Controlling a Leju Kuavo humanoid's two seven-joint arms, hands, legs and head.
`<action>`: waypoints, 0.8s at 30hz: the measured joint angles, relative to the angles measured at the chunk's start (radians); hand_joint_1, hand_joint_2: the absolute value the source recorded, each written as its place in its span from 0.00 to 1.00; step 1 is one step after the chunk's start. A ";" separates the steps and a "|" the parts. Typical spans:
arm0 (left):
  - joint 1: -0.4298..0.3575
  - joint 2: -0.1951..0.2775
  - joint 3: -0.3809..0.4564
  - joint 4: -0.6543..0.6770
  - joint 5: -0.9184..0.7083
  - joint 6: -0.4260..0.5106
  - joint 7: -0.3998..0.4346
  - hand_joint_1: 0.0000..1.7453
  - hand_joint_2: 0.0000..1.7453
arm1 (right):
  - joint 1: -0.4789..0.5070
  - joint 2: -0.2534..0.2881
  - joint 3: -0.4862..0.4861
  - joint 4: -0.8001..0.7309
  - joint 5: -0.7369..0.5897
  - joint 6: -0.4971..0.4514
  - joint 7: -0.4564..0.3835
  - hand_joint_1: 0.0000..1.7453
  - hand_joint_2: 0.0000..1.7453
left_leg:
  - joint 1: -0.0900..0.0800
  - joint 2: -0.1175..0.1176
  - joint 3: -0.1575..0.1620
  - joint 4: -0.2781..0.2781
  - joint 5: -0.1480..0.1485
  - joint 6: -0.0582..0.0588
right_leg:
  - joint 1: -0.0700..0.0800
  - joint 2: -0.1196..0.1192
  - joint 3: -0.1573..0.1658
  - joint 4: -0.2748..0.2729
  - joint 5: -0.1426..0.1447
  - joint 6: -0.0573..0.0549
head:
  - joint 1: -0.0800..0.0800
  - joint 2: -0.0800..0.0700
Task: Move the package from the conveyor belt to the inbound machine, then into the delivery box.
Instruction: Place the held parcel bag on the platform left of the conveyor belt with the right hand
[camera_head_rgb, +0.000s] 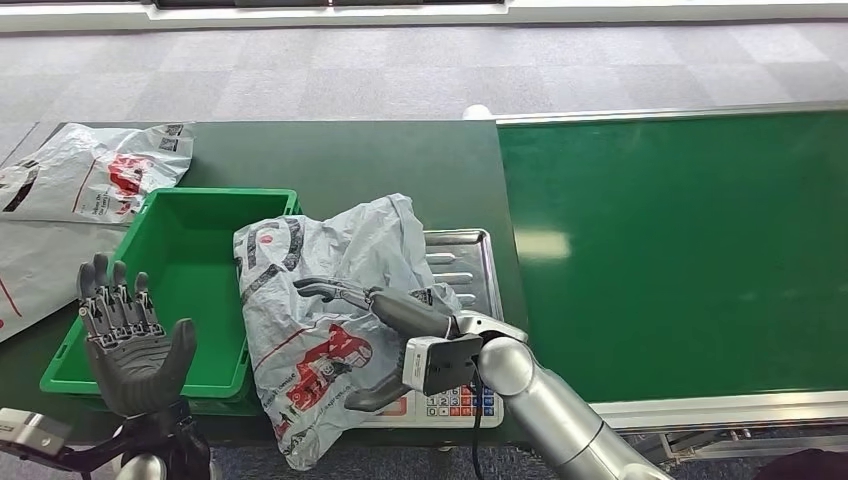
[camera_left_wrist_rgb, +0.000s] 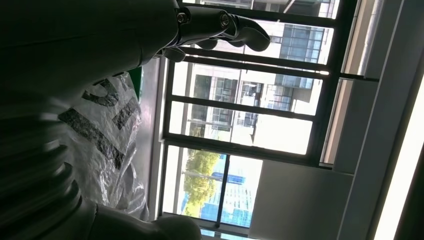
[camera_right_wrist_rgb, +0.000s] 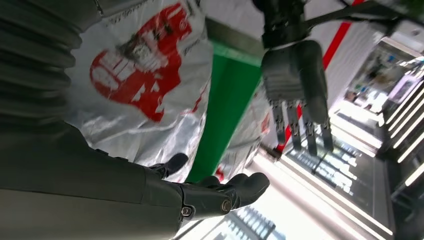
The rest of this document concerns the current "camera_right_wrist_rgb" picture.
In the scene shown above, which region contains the green plastic crate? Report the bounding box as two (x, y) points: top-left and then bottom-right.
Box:
(184, 41), (264, 184)

